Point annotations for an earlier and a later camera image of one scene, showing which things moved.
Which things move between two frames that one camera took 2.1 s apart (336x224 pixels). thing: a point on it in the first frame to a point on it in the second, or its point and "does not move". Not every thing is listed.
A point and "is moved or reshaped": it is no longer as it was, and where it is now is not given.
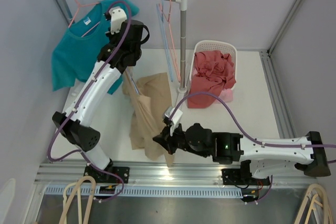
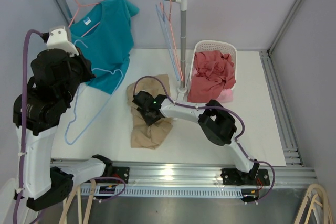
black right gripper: [166, 140] to [148, 121]
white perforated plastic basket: [225, 47] does not move
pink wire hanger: [166, 21] to [168, 19]
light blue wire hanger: [135, 86] is moved or reshaped
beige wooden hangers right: [327, 215] does not move
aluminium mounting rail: [151, 173] does not move
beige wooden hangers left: [70, 192] does not move
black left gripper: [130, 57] to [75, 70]
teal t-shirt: [75, 53] does not move
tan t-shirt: [151, 96] is moved or reshaped
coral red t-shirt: [214, 73] does not move
